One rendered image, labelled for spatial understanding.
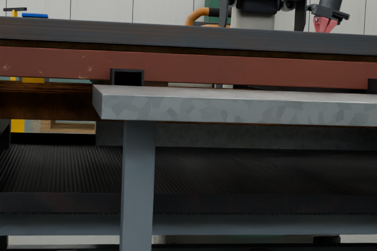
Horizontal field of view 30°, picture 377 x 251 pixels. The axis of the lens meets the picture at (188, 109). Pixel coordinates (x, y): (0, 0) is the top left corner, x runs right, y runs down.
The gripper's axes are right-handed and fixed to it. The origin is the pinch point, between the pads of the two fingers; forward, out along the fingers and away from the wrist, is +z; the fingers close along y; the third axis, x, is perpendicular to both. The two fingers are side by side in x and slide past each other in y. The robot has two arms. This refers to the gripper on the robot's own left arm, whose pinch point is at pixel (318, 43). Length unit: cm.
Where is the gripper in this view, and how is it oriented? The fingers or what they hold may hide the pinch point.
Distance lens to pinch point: 188.8
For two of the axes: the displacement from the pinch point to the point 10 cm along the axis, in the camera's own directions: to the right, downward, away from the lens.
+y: 9.5, 2.6, 1.8
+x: -1.7, -0.6, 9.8
